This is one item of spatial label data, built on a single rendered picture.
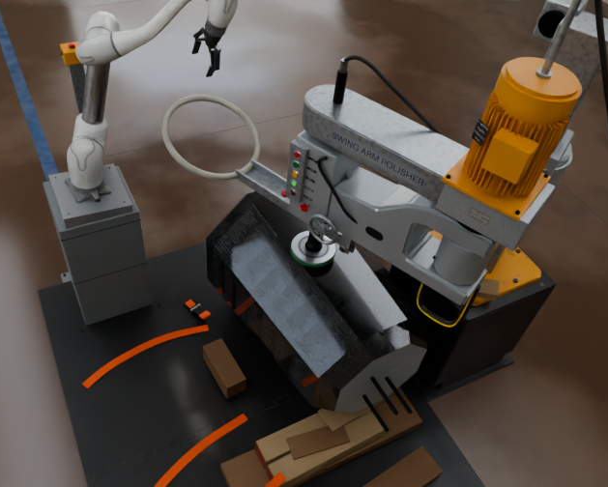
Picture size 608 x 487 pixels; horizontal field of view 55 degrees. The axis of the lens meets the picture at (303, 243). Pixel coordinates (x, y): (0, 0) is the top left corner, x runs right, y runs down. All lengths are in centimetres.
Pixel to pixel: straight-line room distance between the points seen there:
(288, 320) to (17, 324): 171
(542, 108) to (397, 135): 57
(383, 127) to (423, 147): 17
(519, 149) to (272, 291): 150
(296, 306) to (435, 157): 105
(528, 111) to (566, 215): 322
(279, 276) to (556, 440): 182
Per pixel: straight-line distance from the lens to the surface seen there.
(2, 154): 496
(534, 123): 184
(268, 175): 282
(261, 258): 294
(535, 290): 321
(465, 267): 224
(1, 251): 420
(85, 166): 300
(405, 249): 233
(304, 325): 272
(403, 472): 319
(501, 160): 183
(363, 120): 220
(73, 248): 317
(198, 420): 326
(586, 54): 244
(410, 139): 216
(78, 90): 401
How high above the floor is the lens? 294
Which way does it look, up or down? 47 degrees down
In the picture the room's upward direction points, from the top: 8 degrees clockwise
